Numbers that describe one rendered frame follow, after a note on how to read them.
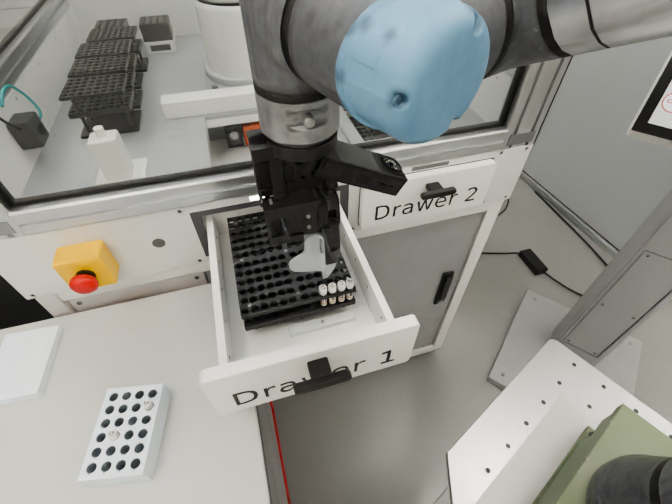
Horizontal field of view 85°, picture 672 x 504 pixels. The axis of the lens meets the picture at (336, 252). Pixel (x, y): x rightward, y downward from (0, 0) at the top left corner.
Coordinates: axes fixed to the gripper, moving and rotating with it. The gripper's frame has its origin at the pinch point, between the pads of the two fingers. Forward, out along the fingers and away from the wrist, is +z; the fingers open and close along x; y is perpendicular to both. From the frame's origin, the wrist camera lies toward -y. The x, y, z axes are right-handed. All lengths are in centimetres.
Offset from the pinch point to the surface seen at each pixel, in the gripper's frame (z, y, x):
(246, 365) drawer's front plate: 4.4, 13.0, 10.1
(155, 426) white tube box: 18.0, 28.4, 8.7
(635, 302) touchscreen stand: 55, -97, -2
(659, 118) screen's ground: -1, -75, -16
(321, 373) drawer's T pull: 6.1, 4.3, 13.0
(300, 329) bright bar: 12.6, 5.0, 2.4
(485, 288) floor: 99, -86, -43
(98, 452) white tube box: 18.8, 36.3, 9.7
